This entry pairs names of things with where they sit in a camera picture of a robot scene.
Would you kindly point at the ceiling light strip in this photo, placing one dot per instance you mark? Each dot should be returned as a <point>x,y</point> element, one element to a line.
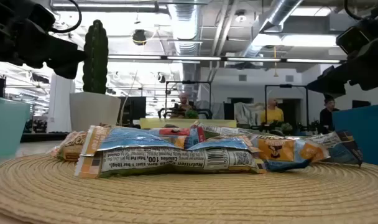
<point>133,57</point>
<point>254,59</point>
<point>313,61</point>
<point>192,58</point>

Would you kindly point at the small green plant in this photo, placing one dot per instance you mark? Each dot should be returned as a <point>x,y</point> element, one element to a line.
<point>191,114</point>

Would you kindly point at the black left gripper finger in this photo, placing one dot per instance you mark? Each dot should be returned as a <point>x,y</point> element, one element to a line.
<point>32,51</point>
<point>67,59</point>

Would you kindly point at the pale draped cloth cover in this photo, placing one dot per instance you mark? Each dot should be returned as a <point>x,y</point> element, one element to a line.
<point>248,113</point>

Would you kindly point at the blue Chewy granola bar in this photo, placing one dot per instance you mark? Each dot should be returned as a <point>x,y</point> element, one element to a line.
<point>347,152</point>

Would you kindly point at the person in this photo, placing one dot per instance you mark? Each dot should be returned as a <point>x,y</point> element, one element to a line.
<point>327,119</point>
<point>184,104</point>
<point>272,115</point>

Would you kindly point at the white pillar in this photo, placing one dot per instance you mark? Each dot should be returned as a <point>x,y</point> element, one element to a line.
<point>60,105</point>

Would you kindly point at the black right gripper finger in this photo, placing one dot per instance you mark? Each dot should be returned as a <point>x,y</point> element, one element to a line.
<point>370,68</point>
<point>332,82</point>

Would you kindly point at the teal translucent plastic bin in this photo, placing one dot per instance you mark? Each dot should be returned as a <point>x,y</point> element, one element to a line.
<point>7,127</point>

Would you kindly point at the black ceiling-hung device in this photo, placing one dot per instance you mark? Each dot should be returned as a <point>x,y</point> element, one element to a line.
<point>139,37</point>

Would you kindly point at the black background station frame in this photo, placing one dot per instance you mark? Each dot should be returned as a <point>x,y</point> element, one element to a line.
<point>189,82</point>
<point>285,85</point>

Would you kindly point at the black aluminium table frame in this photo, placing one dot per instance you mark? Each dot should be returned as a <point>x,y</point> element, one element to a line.
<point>46,137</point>

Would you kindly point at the blue plastic bin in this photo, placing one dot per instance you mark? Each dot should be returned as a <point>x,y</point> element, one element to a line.
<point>363,133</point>

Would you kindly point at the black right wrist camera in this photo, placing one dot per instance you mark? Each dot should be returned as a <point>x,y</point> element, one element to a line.
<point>352,40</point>

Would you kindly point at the round woven straw placemat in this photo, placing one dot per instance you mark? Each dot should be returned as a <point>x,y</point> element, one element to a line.
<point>189,196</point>

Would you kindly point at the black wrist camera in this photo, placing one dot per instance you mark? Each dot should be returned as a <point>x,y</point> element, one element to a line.
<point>352,40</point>
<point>42,17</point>

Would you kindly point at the round ceiling fixture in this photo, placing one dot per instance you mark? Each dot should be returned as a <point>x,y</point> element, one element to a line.
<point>240,17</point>

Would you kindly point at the green cactus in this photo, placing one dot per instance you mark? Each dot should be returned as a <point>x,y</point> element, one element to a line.
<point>95,56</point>

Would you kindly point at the yellow translucent plastic bin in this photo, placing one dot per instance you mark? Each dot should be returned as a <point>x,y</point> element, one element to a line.
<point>176,123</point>

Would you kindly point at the silver ventilation duct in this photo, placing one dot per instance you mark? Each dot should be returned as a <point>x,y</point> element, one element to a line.
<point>279,12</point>
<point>184,25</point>

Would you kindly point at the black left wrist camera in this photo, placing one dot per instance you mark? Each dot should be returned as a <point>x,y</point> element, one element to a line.
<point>42,17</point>

